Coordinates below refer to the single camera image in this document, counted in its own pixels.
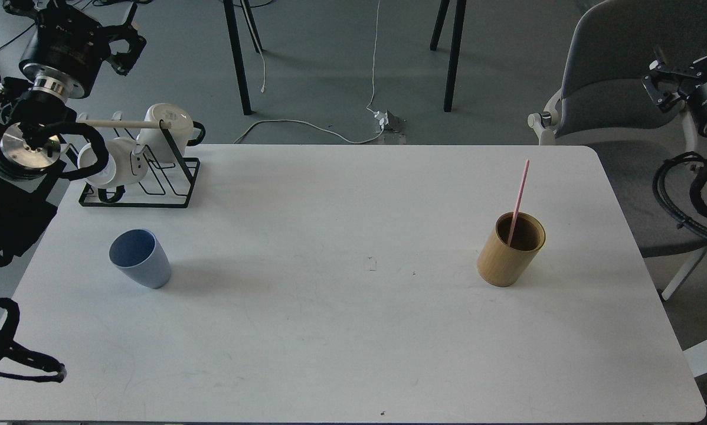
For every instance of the white power plug adapter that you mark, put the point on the white power plug adapter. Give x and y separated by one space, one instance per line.
387 122

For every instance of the white mug lower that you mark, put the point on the white mug lower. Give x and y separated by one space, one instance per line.
126 165

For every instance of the black table leg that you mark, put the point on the black table leg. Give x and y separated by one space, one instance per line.
236 48
455 46

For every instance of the blue plastic cup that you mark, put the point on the blue plastic cup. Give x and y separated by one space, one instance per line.
139 255

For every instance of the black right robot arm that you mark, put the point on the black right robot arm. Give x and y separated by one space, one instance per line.
694 116

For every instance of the wooden rack dowel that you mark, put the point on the wooden rack dowel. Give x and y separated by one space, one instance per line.
124 124

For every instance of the bamboo cylindrical holder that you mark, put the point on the bamboo cylindrical holder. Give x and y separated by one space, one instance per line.
507 252

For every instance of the black table leg left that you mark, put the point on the black table leg left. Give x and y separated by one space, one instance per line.
236 48

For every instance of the pink chopstick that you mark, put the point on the pink chopstick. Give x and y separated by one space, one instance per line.
517 205

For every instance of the black wire mug rack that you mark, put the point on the black wire mug rack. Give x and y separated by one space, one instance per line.
169 184

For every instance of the black table leg right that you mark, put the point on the black table leg right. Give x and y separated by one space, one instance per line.
455 46

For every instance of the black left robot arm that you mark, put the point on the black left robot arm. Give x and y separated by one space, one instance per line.
41 140

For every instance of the grey office chair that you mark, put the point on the grey office chair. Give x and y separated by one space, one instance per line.
608 59

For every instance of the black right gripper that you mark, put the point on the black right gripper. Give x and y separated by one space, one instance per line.
666 85

